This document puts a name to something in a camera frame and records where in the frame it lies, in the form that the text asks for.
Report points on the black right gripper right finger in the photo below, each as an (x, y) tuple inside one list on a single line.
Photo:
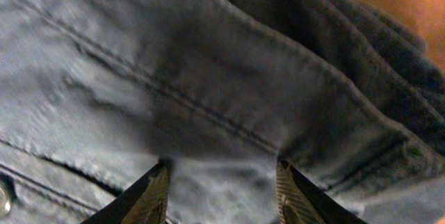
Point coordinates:
[(301, 202)]

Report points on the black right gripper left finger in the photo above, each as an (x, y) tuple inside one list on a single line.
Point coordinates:
[(144, 202)]

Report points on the navy blue shorts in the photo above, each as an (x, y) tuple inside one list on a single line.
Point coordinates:
[(94, 93)]

